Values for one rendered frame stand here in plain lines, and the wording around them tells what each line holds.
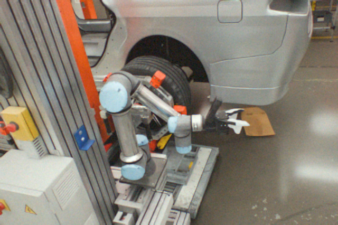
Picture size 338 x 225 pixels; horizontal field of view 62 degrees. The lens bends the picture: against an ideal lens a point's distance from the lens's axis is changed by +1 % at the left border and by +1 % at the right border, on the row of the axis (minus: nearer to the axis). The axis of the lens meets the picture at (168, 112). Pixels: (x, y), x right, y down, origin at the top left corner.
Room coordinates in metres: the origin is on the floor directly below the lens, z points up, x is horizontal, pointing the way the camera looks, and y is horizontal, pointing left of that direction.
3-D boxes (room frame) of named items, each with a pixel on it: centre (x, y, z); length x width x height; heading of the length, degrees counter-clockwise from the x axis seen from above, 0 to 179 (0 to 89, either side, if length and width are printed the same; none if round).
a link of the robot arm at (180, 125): (1.05, -0.05, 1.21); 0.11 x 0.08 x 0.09; 81
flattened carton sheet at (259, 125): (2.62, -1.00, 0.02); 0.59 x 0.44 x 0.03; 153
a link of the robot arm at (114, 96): (1.09, 0.21, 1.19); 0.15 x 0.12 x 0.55; 171
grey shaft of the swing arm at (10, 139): (2.51, 1.71, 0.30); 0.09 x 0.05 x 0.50; 63
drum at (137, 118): (1.81, 0.24, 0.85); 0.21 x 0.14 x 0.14; 153
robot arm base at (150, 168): (1.22, 0.19, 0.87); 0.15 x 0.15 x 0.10
